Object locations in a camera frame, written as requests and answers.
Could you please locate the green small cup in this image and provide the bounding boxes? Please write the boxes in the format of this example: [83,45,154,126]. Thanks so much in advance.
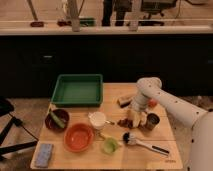
[102,138,118,154]

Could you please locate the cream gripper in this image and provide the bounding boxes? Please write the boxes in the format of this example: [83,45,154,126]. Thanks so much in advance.
[127,109,147,128]

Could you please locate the green cucumber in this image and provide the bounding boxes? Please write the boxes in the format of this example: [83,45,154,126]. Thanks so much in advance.
[49,110,65,129]

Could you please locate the orange fruit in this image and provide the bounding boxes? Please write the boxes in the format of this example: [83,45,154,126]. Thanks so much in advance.
[148,99,158,108]

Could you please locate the white cup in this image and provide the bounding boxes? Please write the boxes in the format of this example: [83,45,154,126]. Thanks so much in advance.
[88,112,114,130]

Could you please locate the blue sponge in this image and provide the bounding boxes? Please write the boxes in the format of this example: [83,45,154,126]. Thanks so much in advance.
[34,143,53,168]

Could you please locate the orange red bowl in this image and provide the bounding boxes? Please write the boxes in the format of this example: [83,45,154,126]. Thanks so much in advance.
[64,123,94,153]

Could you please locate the green plastic tray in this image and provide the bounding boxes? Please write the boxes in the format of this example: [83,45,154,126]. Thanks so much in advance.
[51,74,103,107]

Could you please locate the dark red grape bunch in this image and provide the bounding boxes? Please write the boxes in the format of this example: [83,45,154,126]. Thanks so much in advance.
[117,119,133,129]

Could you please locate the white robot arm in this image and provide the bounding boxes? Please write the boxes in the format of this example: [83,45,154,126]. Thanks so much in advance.
[131,77,213,171]

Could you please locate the metal can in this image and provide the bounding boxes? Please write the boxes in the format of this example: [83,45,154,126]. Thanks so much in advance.
[145,113,160,130]

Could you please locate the dark brown bowl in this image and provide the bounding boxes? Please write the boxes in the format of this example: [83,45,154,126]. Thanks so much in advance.
[45,109,69,132]

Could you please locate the black tripod stand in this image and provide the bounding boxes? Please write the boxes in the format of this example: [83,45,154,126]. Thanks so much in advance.
[0,97,39,162]

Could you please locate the block eraser brush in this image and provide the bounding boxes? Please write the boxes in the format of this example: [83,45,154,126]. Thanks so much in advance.
[117,95,133,108]

